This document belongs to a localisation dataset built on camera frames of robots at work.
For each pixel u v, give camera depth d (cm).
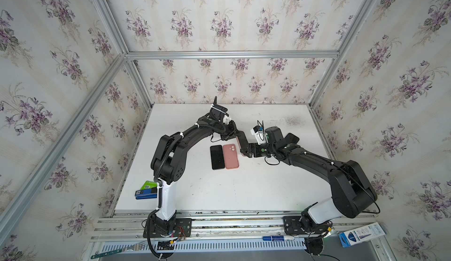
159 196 56
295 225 73
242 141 89
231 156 96
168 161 51
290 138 102
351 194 44
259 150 76
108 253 67
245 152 78
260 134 82
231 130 82
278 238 70
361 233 71
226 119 89
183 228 72
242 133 93
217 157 95
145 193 78
